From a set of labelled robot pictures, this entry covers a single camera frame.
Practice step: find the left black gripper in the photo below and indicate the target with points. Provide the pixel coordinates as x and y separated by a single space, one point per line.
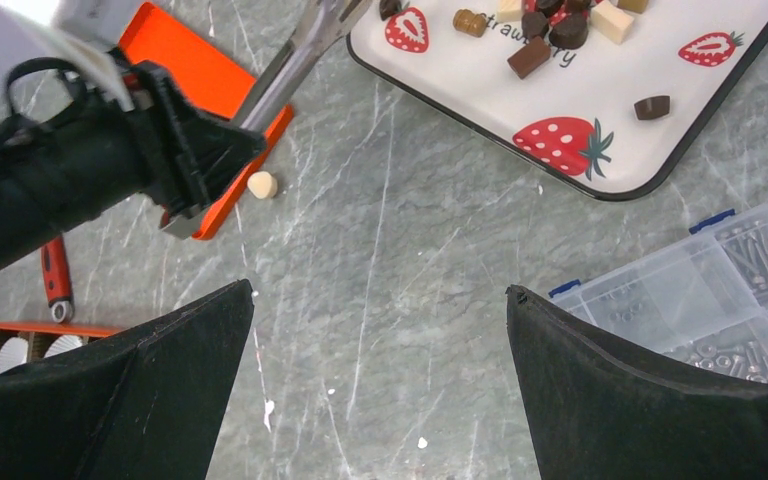
66 171

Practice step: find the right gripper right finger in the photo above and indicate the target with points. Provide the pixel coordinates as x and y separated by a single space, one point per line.
601 407

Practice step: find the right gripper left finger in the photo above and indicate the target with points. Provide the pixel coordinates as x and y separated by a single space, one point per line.
145 403

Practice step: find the cream white chocolate piece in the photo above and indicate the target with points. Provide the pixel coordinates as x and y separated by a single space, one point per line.
263 185

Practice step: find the metal tongs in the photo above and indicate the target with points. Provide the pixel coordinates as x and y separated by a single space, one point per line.
322 23

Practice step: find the orange chocolate box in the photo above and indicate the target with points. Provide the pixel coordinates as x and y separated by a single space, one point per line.
41 335

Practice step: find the dark chocolate piece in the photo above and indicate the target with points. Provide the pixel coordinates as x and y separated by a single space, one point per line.
652 108

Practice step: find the brown block chocolate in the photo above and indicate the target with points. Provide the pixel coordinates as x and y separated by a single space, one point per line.
530 57

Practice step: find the dark round chocolate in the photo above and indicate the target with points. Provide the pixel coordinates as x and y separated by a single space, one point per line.
571 33

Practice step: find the white cube chocolate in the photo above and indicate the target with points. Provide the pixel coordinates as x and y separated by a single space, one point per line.
611 21

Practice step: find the caramel barrel chocolate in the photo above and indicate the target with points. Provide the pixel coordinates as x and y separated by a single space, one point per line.
469 22

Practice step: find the white paper cup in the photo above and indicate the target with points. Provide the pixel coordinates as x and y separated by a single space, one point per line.
63 344
13 353

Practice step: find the orange box lid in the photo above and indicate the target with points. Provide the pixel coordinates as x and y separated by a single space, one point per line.
213 82

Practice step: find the clear plastic screw box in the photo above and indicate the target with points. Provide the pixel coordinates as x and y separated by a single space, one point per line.
702 301

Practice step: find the white strawberry tray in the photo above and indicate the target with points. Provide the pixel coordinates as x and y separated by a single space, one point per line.
574 115

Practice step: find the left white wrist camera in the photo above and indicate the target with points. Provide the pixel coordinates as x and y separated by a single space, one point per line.
83 32

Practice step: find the red handled adjustable wrench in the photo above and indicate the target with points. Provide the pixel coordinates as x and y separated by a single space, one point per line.
57 280

